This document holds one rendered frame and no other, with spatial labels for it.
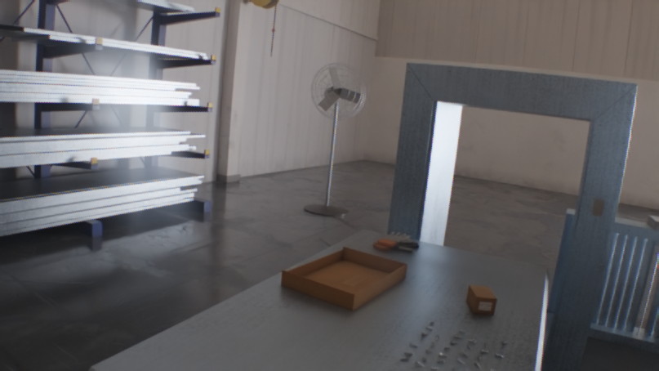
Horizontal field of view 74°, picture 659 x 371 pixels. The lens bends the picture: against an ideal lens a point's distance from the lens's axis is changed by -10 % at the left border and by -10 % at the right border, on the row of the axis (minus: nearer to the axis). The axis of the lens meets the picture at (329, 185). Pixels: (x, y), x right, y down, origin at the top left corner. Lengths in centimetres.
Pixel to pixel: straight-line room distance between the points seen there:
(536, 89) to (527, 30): 807
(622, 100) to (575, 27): 805
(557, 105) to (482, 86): 39
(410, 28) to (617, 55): 440
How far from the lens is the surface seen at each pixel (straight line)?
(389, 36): 1139
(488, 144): 1053
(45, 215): 431
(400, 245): 234
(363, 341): 143
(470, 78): 263
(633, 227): 331
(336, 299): 163
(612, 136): 255
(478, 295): 174
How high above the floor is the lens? 132
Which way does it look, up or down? 10 degrees down
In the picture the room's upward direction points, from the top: 6 degrees clockwise
